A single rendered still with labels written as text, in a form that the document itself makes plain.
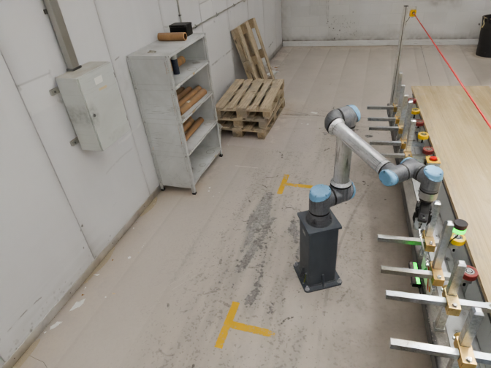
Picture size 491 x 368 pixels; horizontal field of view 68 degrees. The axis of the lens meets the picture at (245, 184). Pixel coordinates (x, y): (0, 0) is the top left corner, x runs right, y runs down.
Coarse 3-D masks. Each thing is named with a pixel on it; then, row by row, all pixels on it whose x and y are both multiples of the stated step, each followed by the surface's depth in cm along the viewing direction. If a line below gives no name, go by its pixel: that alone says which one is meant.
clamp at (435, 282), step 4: (432, 264) 192; (432, 268) 190; (432, 272) 189; (436, 272) 187; (440, 272) 187; (436, 276) 185; (432, 280) 188; (436, 280) 184; (440, 280) 184; (444, 280) 183; (432, 284) 187; (436, 284) 186; (440, 284) 185
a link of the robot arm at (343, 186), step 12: (348, 108) 225; (348, 120) 225; (336, 144) 241; (336, 156) 245; (348, 156) 242; (336, 168) 250; (348, 168) 248; (336, 180) 255; (348, 180) 255; (336, 192) 256; (348, 192) 258; (336, 204) 262
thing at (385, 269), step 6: (384, 270) 193; (390, 270) 192; (396, 270) 192; (402, 270) 192; (408, 270) 191; (414, 270) 191; (420, 270) 191; (426, 270) 190; (408, 276) 192; (414, 276) 191; (420, 276) 190; (426, 276) 189; (432, 276) 188; (444, 276) 186; (462, 282) 185; (468, 282) 184
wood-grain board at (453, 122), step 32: (416, 96) 366; (448, 96) 359; (480, 96) 353; (448, 128) 307; (480, 128) 302; (448, 160) 267; (480, 160) 263; (448, 192) 238; (480, 192) 233; (480, 224) 209; (480, 256) 190
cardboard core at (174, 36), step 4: (172, 32) 372; (176, 32) 371; (180, 32) 369; (184, 32) 368; (160, 36) 374; (164, 36) 373; (168, 36) 372; (172, 36) 370; (176, 36) 369; (180, 36) 368; (184, 36) 374; (160, 40) 378; (164, 40) 377; (168, 40) 376; (172, 40) 374; (176, 40) 373; (180, 40) 372; (184, 40) 371
